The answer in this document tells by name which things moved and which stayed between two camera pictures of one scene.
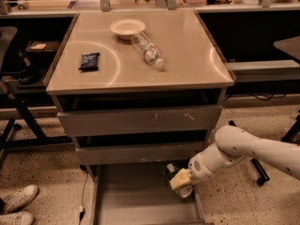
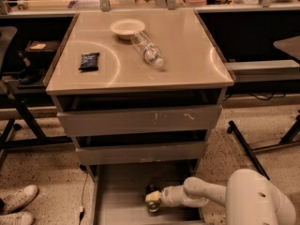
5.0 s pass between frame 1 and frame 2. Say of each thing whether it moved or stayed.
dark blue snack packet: stayed
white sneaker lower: stayed
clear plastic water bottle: stayed
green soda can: moved
